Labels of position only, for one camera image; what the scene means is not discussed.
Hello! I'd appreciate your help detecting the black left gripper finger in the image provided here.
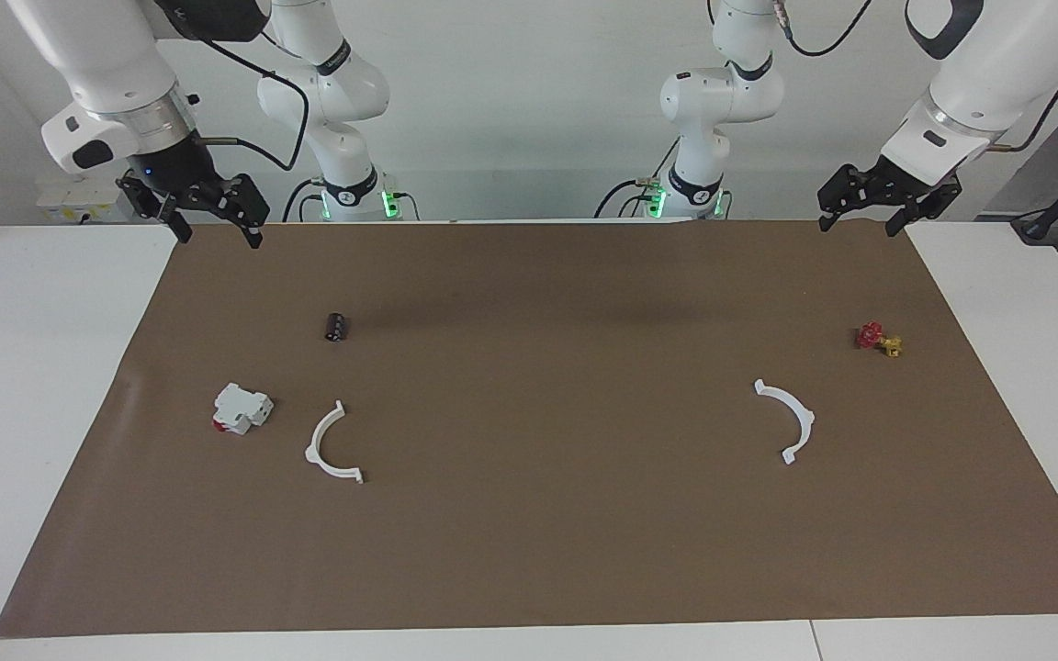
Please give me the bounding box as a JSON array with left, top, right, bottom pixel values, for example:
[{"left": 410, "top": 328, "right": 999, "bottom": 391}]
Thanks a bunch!
[
  {"left": 885, "top": 184, "right": 960, "bottom": 238},
  {"left": 818, "top": 165, "right": 865, "bottom": 232}
]

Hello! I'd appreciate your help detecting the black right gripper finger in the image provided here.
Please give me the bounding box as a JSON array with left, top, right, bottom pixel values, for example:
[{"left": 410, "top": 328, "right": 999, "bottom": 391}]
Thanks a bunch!
[
  {"left": 116, "top": 176, "right": 193, "bottom": 244},
  {"left": 221, "top": 174, "right": 270, "bottom": 251}
]

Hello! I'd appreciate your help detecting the white half-ring pipe clamp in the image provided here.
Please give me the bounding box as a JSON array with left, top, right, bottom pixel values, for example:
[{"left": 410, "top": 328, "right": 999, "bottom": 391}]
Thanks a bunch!
[
  {"left": 754, "top": 379, "right": 816, "bottom": 465},
  {"left": 305, "top": 400, "right": 365, "bottom": 485}
]

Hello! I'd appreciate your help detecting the red and yellow valve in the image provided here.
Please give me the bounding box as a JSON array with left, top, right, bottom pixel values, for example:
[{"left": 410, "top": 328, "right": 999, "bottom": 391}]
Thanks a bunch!
[{"left": 855, "top": 321, "right": 905, "bottom": 359}]

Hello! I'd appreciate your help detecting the white circuit breaker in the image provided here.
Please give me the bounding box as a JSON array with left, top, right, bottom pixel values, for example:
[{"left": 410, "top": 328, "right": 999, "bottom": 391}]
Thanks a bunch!
[{"left": 213, "top": 383, "right": 274, "bottom": 436}]

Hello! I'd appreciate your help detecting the brown table mat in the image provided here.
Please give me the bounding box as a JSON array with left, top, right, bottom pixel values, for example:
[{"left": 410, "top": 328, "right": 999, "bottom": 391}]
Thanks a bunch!
[{"left": 0, "top": 220, "right": 1058, "bottom": 639}]

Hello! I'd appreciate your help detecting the black base cable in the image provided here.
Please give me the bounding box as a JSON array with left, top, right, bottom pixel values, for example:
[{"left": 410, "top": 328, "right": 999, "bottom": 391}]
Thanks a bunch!
[
  {"left": 283, "top": 179, "right": 323, "bottom": 223},
  {"left": 595, "top": 138, "right": 679, "bottom": 219}
]

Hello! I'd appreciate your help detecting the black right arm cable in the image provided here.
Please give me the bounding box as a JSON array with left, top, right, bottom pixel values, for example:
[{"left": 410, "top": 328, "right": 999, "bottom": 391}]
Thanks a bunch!
[{"left": 191, "top": 37, "right": 310, "bottom": 173}]

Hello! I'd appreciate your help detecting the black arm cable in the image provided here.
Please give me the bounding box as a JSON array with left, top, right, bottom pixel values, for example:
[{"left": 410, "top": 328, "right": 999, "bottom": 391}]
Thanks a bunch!
[
  {"left": 772, "top": 0, "right": 1058, "bottom": 152},
  {"left": 191, "top": 37, "right": 310, "bottom": 173}
]

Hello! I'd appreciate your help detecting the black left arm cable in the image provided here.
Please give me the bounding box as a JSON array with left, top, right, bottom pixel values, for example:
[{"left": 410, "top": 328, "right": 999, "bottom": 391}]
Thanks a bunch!
[{"left": 772, "top": 0, "right": 1058, "bottom": 152}]

